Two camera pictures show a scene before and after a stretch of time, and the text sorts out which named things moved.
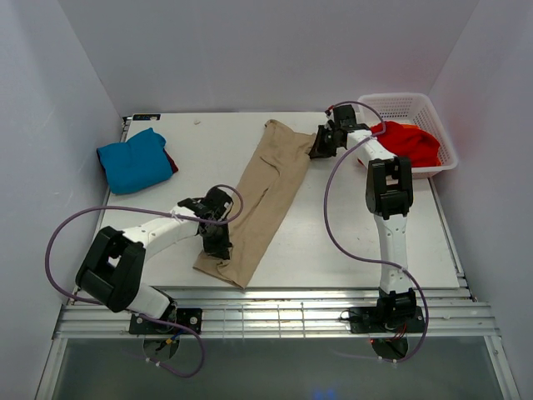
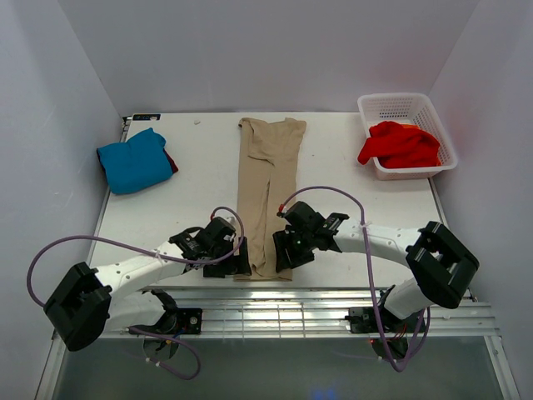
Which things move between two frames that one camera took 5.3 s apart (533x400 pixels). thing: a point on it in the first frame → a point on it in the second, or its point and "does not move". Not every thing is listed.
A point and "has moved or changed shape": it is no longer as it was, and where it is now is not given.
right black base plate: x=386 y=319 does not move
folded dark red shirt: x=172 y=163 does not move
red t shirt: x=422 y=148 does not move
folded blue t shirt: x=138 y=163 does not move
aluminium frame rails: x=287 y=313 does not move
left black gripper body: x=215 y=242 → x=227 y=263
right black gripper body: x=323 y=142 → x=289 y=256
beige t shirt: x=270 y=197 has moved or changed shape
